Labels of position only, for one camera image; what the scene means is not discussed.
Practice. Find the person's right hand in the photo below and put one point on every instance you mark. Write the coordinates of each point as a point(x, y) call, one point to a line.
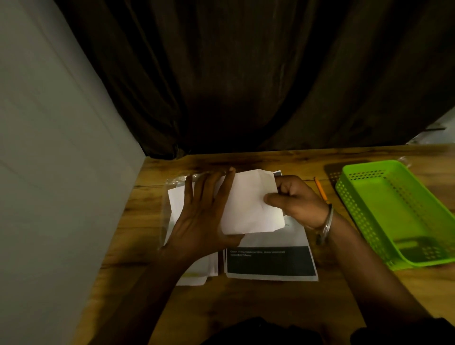
point(305, 206)

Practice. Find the silver metal bangle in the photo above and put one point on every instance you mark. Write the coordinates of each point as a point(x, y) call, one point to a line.
point(327, 224)

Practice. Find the orange pencil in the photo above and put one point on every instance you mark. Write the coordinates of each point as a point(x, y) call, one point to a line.
point(321, 192)

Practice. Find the dark brown curtain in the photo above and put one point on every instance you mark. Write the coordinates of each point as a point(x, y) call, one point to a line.
point(266, 71)

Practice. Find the white paper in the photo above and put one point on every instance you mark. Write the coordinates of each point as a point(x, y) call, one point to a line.
point(248, 206)

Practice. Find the person's left forearm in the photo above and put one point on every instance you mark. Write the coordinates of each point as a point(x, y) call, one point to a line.
point(142, 298)

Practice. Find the person's left thumb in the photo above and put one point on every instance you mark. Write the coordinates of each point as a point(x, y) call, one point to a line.
point(233, 241)

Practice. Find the printed sheet with dark band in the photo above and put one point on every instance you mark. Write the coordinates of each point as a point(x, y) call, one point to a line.
point(270, 263)

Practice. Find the person's left hand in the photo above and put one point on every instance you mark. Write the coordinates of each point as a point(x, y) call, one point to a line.
point(199, 227)

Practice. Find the person's right forearm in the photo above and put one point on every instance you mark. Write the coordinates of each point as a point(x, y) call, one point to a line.
point(373, 273)

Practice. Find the green perforated plastic basket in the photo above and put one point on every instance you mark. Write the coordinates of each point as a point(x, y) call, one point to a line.
point(401, 213)

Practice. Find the person's right thumb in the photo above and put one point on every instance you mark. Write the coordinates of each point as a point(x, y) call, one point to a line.
point(275, 202)

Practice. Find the person's left middle finger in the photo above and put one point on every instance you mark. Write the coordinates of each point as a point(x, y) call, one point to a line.
point(209, 190)

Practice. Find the person's left little finger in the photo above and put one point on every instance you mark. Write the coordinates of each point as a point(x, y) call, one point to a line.
point(188, 193)

